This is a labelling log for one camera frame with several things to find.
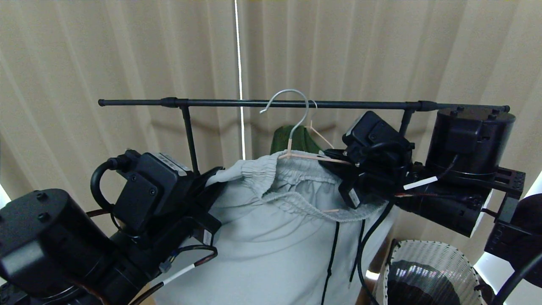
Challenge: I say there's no white laundry basket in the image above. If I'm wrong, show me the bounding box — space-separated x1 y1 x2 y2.
375 239 495 305

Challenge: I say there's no green printed shirt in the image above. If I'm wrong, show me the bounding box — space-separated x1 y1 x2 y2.
270 125 323 156

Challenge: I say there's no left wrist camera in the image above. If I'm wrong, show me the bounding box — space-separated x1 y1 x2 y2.
111 150 193 244

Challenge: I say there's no black clothes rack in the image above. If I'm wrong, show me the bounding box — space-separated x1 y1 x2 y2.
98 97 511 175

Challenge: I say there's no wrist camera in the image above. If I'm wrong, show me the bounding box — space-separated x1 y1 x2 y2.
111 150 193 244
341 111 416 168

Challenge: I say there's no beige curtain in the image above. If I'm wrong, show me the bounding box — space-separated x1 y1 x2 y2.
0 0 542 276

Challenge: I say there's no pale grey garment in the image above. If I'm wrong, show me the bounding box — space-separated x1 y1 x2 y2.
152 150 399 305

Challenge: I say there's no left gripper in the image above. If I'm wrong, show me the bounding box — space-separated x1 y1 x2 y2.
108 212 222 280

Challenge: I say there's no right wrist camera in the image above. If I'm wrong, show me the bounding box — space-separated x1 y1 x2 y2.
341 111 416 168

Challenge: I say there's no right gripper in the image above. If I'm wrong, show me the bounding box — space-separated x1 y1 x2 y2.
322 163 407 209

